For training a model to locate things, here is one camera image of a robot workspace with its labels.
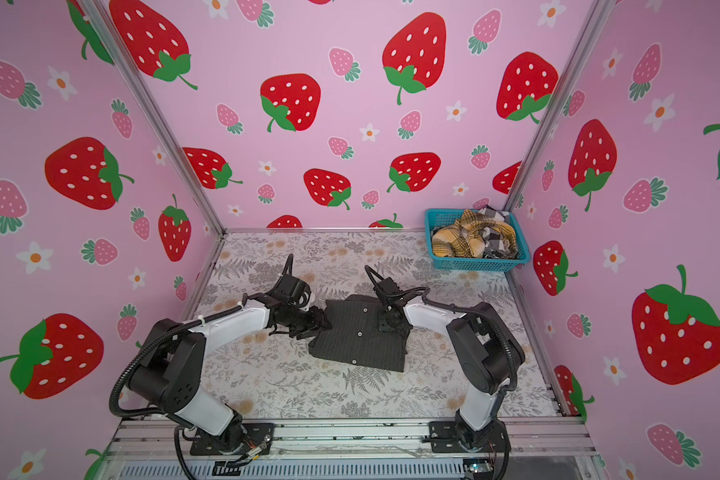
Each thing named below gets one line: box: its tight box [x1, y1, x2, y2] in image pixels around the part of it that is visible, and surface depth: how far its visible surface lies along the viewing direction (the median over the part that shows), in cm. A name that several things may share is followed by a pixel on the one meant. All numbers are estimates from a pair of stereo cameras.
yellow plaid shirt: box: [432, 209, 516, 258], surface depth 106 cm
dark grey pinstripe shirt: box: [308, 295, 408, 372], surface depth 90 cm
